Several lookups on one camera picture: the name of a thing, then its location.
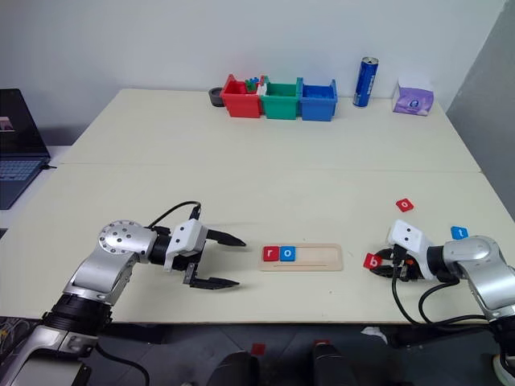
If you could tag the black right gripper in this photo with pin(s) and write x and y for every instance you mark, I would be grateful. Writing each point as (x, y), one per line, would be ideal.
(412, 274)

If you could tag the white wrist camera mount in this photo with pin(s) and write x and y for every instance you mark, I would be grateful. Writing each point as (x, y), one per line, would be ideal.
(408, 235)
(187, 235)

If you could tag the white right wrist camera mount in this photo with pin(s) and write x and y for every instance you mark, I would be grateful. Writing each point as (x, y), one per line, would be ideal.
(408, 235)

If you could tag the dark blue open laptop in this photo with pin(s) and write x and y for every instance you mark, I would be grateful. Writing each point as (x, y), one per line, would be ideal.
(18, 132)

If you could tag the dark grey round bowl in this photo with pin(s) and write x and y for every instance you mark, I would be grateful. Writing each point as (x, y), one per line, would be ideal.
(215, 96)

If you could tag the green small plastic piece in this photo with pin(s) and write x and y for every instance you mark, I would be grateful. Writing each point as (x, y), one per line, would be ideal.
(252, 86)

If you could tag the blue letter o block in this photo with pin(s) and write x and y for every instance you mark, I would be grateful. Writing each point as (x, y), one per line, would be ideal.
(287, 253)

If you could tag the red plastic storage bin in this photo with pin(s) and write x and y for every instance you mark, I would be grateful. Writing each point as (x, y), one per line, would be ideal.
(241, 105)

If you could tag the white red plastic piece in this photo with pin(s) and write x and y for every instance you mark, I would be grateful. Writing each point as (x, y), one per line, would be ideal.
(262, 86)

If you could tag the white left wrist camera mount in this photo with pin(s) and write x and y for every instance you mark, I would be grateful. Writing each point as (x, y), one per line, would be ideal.
(187, 235)

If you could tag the red letter o block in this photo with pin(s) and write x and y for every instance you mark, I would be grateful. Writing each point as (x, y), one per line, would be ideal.
(404, 204)

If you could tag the purple white tissue box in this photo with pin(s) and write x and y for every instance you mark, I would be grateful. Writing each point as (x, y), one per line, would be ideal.
(413, 100)

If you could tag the green plastic storage bin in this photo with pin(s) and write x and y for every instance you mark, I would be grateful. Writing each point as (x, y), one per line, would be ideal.
(281, 107)

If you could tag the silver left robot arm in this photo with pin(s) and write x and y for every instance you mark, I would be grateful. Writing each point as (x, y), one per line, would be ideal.
(116, 241)

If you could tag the tall blue drink can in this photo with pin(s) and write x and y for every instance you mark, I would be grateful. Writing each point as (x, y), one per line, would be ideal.
(365, 82)

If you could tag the wooden letter tray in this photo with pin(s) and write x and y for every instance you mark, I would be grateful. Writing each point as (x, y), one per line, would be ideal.
(318, 257)

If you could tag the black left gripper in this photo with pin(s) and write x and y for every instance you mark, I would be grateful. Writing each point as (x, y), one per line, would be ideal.
(193, 261)

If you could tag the red letter r block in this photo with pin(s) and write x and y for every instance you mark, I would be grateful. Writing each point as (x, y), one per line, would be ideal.
(270, 253)

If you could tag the red letter b block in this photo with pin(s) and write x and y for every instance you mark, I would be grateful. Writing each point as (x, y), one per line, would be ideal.
(372, 261)

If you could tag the blue small plastic brick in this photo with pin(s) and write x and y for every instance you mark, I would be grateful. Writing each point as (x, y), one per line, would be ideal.
(252, 80)

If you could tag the dark rounded shape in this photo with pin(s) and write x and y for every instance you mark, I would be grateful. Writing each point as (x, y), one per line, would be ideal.
(332, 366)
(233, 370)

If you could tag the blue plastic storage bin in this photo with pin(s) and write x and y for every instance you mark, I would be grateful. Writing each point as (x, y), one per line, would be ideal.
(317, 108)

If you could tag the blue letter t block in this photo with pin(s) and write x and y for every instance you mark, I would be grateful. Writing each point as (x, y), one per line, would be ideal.
(460, 232)

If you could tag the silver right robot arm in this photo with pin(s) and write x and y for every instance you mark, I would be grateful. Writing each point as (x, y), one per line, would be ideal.
(475, 253)

